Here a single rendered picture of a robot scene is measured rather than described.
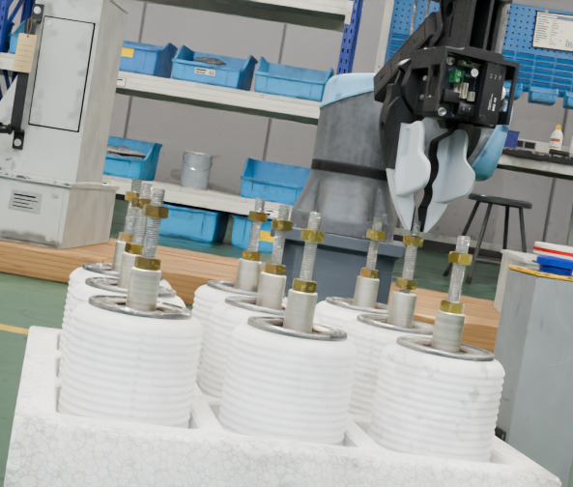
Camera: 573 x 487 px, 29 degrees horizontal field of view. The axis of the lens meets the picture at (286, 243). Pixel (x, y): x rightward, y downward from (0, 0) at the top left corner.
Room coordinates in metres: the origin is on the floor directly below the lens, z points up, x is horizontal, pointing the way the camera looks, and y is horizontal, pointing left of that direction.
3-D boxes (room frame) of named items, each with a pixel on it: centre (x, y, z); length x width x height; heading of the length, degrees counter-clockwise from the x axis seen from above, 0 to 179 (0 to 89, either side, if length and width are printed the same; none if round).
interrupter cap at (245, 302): (0.95, 0.01, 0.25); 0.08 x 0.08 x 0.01
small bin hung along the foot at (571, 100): (6.77, -1.60, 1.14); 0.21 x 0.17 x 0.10; 176
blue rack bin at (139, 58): (5.99, 0.96, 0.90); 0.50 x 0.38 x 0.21; 176
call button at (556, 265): (1.08, -0.26, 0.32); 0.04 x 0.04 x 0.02
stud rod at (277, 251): (0.95, 0.01, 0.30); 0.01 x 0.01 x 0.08
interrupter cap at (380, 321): (0.97, -0.11, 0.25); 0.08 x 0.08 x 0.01
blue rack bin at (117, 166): (5.97, 0.96, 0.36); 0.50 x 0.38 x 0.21; 177
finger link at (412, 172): (0.95, -0.10, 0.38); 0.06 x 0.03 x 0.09; 21
